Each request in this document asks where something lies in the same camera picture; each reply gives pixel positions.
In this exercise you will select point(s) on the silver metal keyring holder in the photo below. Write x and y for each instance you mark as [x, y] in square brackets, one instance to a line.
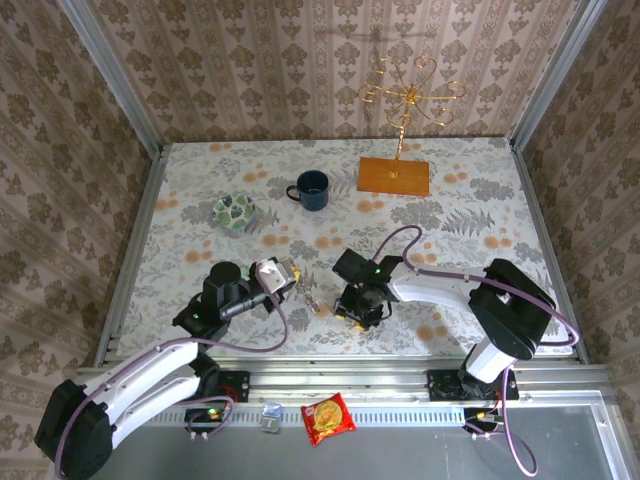
[312, 302]

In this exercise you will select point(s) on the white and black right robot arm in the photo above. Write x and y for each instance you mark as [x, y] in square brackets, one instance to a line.
[435, 285]

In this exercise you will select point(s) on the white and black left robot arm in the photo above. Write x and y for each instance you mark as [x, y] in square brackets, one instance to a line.
[150, 365]

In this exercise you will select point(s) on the green leaf pattern bowl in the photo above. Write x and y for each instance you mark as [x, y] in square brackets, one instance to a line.
[234, 211]

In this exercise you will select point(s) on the dark blue enamel mug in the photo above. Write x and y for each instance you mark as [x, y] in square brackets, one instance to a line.
[312, 192]

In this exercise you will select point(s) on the red snack packet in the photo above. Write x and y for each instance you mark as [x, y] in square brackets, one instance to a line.
[327, 419]

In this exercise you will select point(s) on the floral tablecloth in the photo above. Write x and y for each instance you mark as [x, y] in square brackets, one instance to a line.
[210, 165]

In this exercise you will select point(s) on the small clear plastic box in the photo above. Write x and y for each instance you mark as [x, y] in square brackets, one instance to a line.
[271, 417]

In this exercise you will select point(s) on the small black controller board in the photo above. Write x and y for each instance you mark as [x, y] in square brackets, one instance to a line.
[480, 416]
[207, 414]

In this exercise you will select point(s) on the grey metal panel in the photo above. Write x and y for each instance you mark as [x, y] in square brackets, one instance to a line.
[400, 457]

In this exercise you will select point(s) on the aluminium mounting rail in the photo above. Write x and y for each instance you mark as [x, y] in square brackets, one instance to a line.
[340, 380]

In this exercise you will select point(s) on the aluminium table edge rail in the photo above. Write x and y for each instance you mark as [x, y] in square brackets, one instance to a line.
[136, 250]
[548, 250]

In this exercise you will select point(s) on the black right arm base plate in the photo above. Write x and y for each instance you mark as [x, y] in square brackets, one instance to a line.
[440, 387]

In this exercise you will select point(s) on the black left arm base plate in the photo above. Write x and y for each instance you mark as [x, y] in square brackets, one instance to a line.
[240, 385]

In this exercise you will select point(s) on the aluminium frame post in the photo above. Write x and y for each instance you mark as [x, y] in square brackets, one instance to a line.
[115, 75]
[555, 75]

